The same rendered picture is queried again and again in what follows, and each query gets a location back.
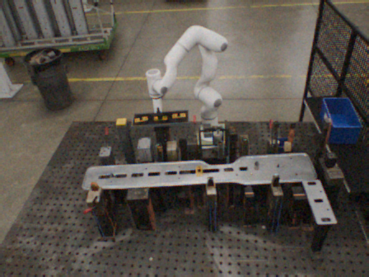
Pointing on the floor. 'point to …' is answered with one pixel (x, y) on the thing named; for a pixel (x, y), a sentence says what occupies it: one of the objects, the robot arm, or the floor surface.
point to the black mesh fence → (337, 64)
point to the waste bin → (49, 77)
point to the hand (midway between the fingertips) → (160, 115)
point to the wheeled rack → (98, 35)
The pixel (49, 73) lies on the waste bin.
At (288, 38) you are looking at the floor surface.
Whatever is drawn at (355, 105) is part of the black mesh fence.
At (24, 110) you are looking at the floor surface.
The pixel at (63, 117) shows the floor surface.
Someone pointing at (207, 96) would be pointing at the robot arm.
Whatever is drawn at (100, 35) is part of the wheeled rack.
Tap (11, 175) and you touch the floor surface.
